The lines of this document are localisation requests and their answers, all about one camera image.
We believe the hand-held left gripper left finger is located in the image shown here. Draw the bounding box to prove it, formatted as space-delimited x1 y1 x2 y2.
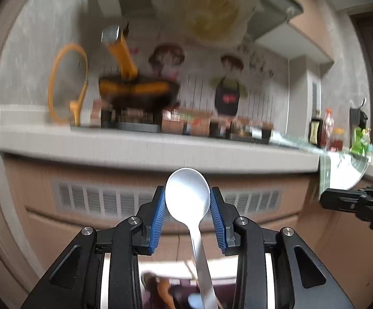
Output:
21 185 167 309

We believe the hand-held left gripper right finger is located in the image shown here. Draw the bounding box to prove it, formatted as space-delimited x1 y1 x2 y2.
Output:
210 187 356 309

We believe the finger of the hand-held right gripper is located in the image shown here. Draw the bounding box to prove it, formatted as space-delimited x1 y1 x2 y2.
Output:
319 187 372 212

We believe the grey flat-handled spoon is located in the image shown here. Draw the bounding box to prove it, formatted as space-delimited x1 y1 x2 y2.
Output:
165 168 219 309

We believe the wooden spoon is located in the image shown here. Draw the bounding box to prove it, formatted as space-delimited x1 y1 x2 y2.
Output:
156 278 177 309

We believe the blue plastic spoon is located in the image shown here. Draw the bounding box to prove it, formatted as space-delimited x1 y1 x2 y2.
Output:
186 293 205 309

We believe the green checkered cloth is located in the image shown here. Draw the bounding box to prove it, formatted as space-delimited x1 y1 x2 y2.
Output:
318 150 372 197

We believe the wooden chopstick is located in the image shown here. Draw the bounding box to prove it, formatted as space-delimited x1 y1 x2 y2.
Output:
185 261 198 280

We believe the black utensil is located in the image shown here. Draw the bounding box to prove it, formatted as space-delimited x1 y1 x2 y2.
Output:
140 272 156 288

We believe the green packet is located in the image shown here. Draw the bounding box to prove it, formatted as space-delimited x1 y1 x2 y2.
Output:
350 127 372 155

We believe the amber jar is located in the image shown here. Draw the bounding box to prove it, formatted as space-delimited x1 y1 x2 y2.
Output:
331 128 346 151

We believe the grey vent grille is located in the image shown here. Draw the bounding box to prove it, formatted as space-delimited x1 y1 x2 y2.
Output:
51 178 285 216

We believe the red bottle with orange cap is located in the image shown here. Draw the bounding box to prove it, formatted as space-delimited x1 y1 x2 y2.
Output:
322 108 335 150

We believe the dark sauce bottle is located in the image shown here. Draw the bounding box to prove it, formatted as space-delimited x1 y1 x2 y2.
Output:
309 109 324 147

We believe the grey kitchen countertop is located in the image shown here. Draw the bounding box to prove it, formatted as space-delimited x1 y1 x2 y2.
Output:
0 108 373 184

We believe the black countertop appliance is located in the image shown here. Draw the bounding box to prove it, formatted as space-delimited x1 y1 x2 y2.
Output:
349 98 369 129

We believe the row of spice containers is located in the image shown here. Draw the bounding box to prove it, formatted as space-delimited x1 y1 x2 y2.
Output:
161 109 271 144

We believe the black gas stove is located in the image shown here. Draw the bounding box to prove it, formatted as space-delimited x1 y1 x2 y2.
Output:
100 108 161 132

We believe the beige counter cabinet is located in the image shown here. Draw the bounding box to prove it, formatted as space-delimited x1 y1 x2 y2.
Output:
0 158 373 309

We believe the range hood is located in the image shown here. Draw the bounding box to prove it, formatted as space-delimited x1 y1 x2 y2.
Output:
88 0 304 44

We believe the black wok with orange handle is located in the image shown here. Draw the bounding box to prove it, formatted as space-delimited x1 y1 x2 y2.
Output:
97 22 181 116

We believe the cartoon wall poster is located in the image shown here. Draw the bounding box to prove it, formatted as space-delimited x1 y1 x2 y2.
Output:
109 35 290 119

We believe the beige wall cabinet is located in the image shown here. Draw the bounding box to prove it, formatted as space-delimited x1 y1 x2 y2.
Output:
257 2 373 65

